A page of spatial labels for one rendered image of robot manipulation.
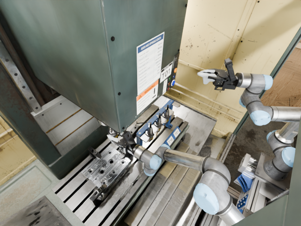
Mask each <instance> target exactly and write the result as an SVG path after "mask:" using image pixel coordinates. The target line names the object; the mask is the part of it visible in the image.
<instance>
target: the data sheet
mask: <svg viewBox="0 0 301 226"><path fill-rule="evenodd" d="M163 39H164V32H163V33H161V34H159V35H158V36H156V37H154V38H152V39H150V40H148V41H146V42H145V43H143V44H141V45H139V46H138V47H137V77H138V95H139V94H140V93H142V92H143V91H144V90H145V89H147V88H148V87H149V86H150V85H151V84H152V83H154V82H155V81H156V80H157V79H159V78H160V72H161V63H162V53H163Z"/></svg>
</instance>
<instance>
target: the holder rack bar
mask: <svg viewBox="0 0 301 226"><path fill-rule="evenodd" d="M173 102H174V101H173V100H171V99H170V100H169V101H168V102H167V103H166V104H165V105H164V106H163V107H162V108H161V109H160V110H159V111H158V112H157V113H156V114H155V115H154V116H153V117H152V118H151V119H150V120H149V121H148V122H147V123H146V124H145V125H144V126H143V127H142V128H141V129H140V130H139V131H138V132H137V133H136V136H137V137H141V136H142V135H143V134H145V132H146V131H147V130H148V127H149V125H150V122H151V123H152V124H154V123H155V121H156V120H157V118H158V116H159V113H161V116H162V115H163V114H164V112H165V109H166V107H167V105H169V108H170V107H171V106H172V103H173Z"/></svg>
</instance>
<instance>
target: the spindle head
mask: <svg viewBox="0 0 301 226"><path fill-rule="evenodd" d="M187 4H188V0H0V13H1V14H2V16H3V18H4V20H5V22H6V24H7V26H8V28H9V29H10V31H11V33H12V35H13V37H14V39H15V41H16V42H17V44H18V46H19V48H20V50H21V52H22V54H23V56H24V58H25V60H26V62H27V63H28V65H29V67H30V69H31V71H32V73H33V75H34V76H35V77H36V78H37V79H38V80H40V81H41V82H43V83H44V84H46V85H47V86H49V87H50V88H51V89H53V90H55V91H56V92H58V93H59V94H61V95H62V96H63V97H65V98H66V99H68V100H69V101H71V102H73V103H74V104H75V105H77V106H78V107H80V108H81V109H83V110H84V111H86V112H87V113H89V114H90V115H92V116H93V117H95V118H96V119H98V120H99V121H101V122H102V123H104V124H105V125H107V126H108V127H110V128H111V129H113V130H114V131H116V132H117V133H119V134H120V133H122V132H123V131H124V130H125V129H126V128H127V127H129V126H130V125H131V124H132V123H133V122H134V121H135V120H136V119H137V118H138V117H139V116H141V115H142V114H143V113H144V112H145V111H146V110H147V109H148V108H149V107H150V106H151V105H152V104H153V103H154V102H155V101H156V100H157V99H158V98H160V97H161V96H162V95H163V84H164V81H165V80H166V79H168V78H169V76H171V77H172V71H173V64H174V58H175V55H176V54H178V53H179V52H180V47H181V39H182V34H183V28H184V23H185V16H186V10H187ZM163 32H164V39H163V53H162V63H161V70H162V69H163V68H164V67H166V66H167V65H169V64H170V63H171V62H172V70H171V74H170V75H169V76H168V77H167V78H166V79H164V80H163V81H162V82H161V83H160V78H159V79H158V80H159V81H158V91H157V97H156V98H155V99H154V100H153V101H152V102H151V103H150V104H149V105H148V106H146V107H145V108H144V109H143V110H142V111H141V112H140V113H139V114H138V115H137V96H139V95H138V77H137V47H138V46H139V45H141V44H143V43H145V42H146V41H148V40H150V39H152V38H154V37H156V36H158V35H159V34H161V33H163ZM171 79H172V78H171ZM155 82H156V81H155ZM168 82H169V81H168V80H167V83H168ZM170 82H171V80H170ZM152 84H153V83H152ZM170 85H171V84H170ZM170 85H169V87H170ZM150 86H151V85H150ZM167 87H168V86H167ZM167 87H166V89H167ZM145 90H146V89H145ZM166 91H167V90H166ZM143 92H144V91H143ZM140 94H141V93H140Z"/></svg>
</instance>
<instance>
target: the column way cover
mask: <svg viewBox="0 0 301 226"><path fill-rule="evenodd" d="M41 109H42V111H40V112H39V113H37V114H35V113H34V112H31V115H32V116H33V118H34V119H35V121H36V122H37V124H38V125H39V127H40V128H41V130H42V131H43V132H44V133H45V134H46V135H47V137H48V138H49V140H50V141H51V143H52V144H53V145H54V146H55V147H56V149H57V150H58V152H59V153H60V155H61V156H64V155H65V154H66V153H68V152H69V151H70V150H71V149H72V148H74V147H75V146H76V145H77V144H79V143H80V142H81V141H82V140H83V139H85V138H86V137H87V136H88V135H90V134H91V133H92V132H93V131H95V130H96V129H97V128H98V127H100V126H101V124H99V123H98V122H97V120H96V118H95V117H93V116H92V115H90V114H89V113H87V112H86V111H84V110H83V109H81V108H80V107H78V106H77V105H75V104H74V103H73V102H71V101H69V100H68V99H66V98H65V97H63V96H62V95H60V96H59V97H57V98H55V99H54V100H52V101H50V102H48V103H47V104H45V105H43V106H42V107H41Z"/></svg>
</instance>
